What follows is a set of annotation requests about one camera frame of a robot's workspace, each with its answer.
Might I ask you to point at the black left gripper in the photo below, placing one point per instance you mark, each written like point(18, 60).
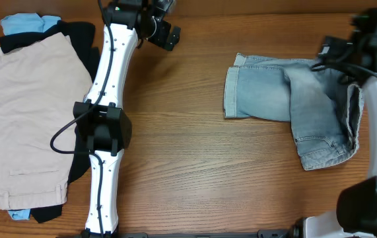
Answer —
point(167, 36)

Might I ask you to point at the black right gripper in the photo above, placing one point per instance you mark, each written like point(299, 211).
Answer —
point(330, 51)

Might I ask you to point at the light blue denim shorts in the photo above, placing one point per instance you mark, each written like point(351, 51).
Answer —
point(324, 115)

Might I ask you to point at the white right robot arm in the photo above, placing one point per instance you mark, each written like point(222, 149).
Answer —
point(356, 211)

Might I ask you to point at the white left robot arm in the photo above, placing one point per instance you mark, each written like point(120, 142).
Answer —
point(100, 118)

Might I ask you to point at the black garment with logo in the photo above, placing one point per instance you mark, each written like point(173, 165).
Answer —
point(82, 37)

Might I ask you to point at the light blue garment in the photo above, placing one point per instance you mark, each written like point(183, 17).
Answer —
point(20, 23)

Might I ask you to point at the beige shorts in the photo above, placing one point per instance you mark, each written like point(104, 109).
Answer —
point(39, 85)

